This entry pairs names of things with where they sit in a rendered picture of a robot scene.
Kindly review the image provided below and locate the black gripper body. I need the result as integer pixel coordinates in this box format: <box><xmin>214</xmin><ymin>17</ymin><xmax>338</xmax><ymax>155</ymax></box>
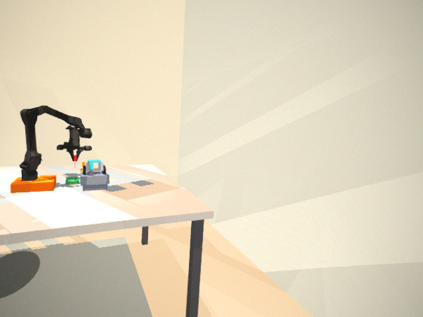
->
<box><xmin>57</xmin><ymin>136</ymin><xmax>92</xmax><ymax>151</ymax></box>

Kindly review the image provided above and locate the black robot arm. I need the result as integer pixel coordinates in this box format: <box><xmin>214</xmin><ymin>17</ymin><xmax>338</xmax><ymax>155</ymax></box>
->
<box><xmin>19</xmin><ymin>105</ymin><xmax>93</xmax><ymax>181</ymax></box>

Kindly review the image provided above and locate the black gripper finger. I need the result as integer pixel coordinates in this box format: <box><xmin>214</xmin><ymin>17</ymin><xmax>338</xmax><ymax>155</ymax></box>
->
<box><xmin>66</xmin><ymin>150</ymin><xmax>74</xmax><ymax>161</ymax></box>
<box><xmin>76</xmin><ymin>150</ymin><xmax>83</xmax><ymax>160</ymax></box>

